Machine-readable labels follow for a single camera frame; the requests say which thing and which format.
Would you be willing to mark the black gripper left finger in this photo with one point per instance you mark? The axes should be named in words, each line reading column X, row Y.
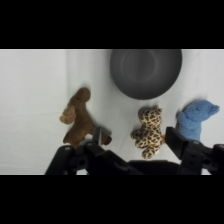
column 96, row 133

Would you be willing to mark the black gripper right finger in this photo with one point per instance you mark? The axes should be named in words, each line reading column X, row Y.
column 176, row 143

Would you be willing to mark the brown plush deer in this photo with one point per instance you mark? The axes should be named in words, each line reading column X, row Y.
column 81, row 119

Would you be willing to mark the grey bowl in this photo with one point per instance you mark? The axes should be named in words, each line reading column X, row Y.
column 146, row 73

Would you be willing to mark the blue cloth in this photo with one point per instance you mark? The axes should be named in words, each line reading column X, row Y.
column 194, row 120

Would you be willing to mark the spotted plush giraffe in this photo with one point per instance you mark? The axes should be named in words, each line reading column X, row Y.
column 149, row 131

